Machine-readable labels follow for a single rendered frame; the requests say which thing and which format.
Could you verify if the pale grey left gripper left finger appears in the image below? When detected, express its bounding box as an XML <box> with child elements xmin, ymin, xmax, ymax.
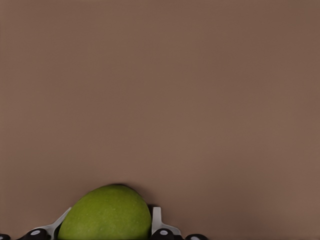
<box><xmin>15</xmin><ymin>206</ymin><xmax>73</xmax><ymax>240</ymax></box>

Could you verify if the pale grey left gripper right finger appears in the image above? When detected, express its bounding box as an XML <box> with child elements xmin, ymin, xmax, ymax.
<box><xmin>149</xmin><ymin>206</ymin><xmax>183</xmax><ymax>240</ymax></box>

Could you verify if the green apple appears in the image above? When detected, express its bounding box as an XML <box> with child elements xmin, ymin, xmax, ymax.
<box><xmin>57</xmin><ymin>183</ymin><xmax>153</xmax><ymax>240</ymax></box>

